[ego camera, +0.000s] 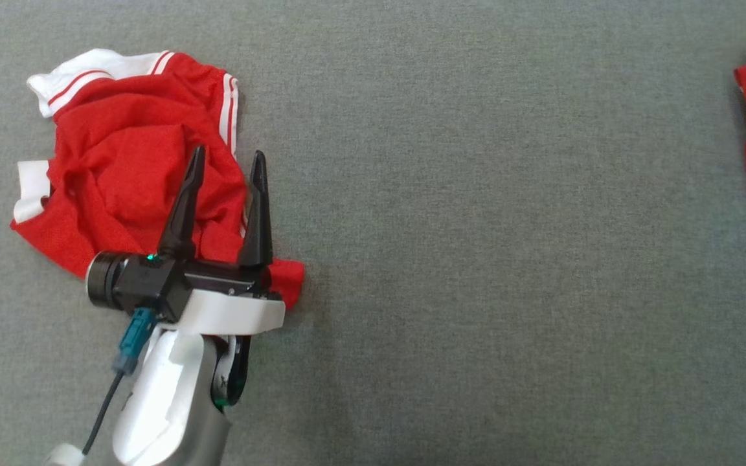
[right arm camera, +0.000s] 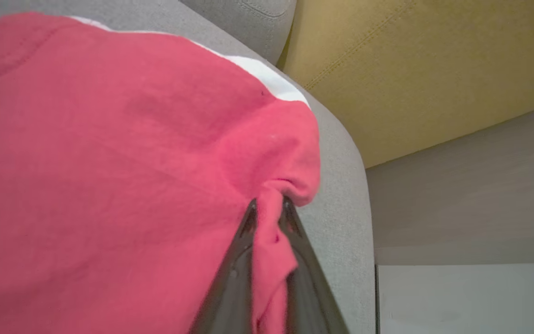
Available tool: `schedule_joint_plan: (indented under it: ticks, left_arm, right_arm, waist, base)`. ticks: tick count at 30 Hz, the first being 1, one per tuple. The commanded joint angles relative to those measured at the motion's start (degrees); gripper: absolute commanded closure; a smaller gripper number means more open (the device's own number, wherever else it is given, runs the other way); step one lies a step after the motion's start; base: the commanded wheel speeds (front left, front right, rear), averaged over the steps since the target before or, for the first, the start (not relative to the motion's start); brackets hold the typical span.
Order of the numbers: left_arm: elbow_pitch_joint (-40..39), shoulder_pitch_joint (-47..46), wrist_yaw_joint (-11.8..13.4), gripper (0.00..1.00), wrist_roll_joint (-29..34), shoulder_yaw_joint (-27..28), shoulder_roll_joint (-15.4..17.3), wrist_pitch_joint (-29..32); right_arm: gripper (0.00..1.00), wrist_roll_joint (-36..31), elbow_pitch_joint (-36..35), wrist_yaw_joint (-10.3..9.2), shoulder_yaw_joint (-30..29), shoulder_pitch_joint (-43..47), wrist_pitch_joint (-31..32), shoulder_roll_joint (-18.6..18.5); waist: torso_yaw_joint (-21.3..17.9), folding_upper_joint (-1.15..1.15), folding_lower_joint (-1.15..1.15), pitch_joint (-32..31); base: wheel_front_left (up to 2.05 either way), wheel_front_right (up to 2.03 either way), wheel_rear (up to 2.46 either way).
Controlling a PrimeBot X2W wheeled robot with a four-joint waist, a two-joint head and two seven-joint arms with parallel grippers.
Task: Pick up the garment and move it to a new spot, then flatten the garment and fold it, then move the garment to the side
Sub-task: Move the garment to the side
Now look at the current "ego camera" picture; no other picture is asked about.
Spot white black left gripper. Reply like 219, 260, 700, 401
155, 145, 287, 337

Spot red basketball jersey white sleeves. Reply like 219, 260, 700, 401
10, 49, 306, 310

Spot grey sofa seat cushion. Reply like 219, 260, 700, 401
0, 0, 746, 466

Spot black left cable teal plug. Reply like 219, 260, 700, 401
80, 307, 157, 456

